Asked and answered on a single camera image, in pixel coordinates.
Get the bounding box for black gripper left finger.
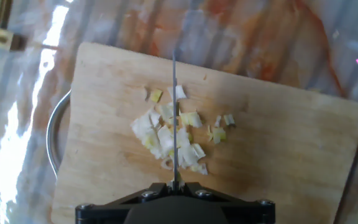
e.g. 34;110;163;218
75;182;174;224

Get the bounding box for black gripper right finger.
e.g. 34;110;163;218
178;182;276;224

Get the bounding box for white scallion stalk piece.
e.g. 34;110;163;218
131;102;175;170

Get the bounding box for steel cleaver knife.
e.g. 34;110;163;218
171;49;180;192

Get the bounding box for wooden cutting board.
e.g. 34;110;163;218
45;42;358;224

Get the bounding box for yellow chopped scallion bit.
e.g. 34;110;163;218
149;89;163;103

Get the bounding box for orange marble pattern mat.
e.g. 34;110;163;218
0;0;358;224

